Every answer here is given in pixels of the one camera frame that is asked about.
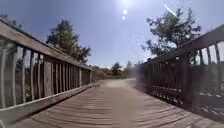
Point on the dark wooden railing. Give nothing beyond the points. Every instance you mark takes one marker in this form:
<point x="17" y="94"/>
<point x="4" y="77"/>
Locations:
<point x="186" y="73"/>

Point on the sparse pine tree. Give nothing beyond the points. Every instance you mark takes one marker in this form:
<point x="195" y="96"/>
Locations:
<point x="171" y="31"/>

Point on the distant bushes and trees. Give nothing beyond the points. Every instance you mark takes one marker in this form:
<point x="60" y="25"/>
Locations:
<point x="111" y="70"/>

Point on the tall green tree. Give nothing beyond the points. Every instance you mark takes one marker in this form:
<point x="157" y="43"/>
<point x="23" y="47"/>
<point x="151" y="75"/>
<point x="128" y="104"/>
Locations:
<point x="66" y="40"/>

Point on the weathered wooden railing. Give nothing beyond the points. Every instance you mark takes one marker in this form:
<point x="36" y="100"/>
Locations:
<point x="40" y="76"/>

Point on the wooden boardwalk deck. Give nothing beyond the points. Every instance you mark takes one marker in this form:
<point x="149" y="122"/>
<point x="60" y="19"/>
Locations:
<point x="113" y="106"/>

